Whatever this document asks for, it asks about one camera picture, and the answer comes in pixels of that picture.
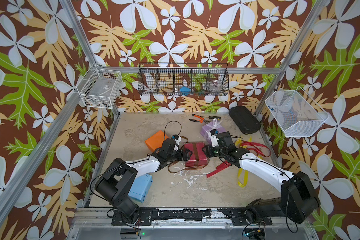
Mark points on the red ribbon bow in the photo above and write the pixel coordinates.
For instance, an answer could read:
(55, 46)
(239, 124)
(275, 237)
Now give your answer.
(225, 164)

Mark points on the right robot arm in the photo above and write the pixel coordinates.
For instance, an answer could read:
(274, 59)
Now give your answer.
(298, 198)

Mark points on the black oval case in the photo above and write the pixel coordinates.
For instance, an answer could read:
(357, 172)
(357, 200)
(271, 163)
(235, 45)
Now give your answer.
(245, 120)

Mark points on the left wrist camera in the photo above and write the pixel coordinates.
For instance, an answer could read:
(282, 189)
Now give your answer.
(177, 140)

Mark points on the white ribbon bow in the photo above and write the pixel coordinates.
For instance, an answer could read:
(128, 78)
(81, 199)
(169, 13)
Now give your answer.
(214, 125)

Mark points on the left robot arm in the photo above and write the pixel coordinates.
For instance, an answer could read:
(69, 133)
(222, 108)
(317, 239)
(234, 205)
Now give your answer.
(115, 183)

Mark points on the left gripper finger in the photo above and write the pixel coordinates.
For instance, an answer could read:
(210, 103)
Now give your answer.
(185, 158)
(187, 152)

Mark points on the brown ribbon bow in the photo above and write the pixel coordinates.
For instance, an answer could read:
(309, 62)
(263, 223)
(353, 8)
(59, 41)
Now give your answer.
(185, 168)

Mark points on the black wire basket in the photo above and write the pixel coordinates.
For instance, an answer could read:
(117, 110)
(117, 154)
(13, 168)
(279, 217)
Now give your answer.
(204, 79)

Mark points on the blue gift box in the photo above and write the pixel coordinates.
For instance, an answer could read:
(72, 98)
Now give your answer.
(140, 188)

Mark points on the lilac gift box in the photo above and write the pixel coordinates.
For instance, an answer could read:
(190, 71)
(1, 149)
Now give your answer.
(205, 134)

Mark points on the orange gift box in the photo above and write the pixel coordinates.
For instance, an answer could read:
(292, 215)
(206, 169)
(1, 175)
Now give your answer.
(156, 141)

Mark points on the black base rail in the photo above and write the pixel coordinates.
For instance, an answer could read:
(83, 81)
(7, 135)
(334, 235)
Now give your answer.
(238, 216)

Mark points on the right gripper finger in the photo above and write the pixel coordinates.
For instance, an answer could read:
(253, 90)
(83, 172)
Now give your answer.
(208, 148)
(208, 153)

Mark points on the blue item in basket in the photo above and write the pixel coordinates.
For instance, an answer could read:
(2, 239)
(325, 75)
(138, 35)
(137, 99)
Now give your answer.
(185, 91)

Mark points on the white wire basket left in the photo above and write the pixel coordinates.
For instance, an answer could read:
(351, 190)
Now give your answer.
(99, 88)

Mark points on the magenta gift box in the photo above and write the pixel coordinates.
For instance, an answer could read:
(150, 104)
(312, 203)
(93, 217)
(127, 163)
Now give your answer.
(198, 158)

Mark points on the orange handled pliers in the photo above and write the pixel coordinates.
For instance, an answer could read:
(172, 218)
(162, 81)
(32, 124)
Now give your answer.
(201, 119)

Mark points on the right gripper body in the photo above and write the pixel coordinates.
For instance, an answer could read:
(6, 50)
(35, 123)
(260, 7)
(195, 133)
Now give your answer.
(219, 153)

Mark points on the white mesh basket right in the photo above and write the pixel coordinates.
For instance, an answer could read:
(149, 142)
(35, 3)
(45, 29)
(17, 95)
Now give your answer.
(296, 112)

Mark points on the yellow ribbon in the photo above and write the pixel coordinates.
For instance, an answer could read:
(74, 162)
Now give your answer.
(243, 175)

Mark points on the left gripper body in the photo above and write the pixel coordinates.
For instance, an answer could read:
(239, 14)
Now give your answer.
(175, 155)

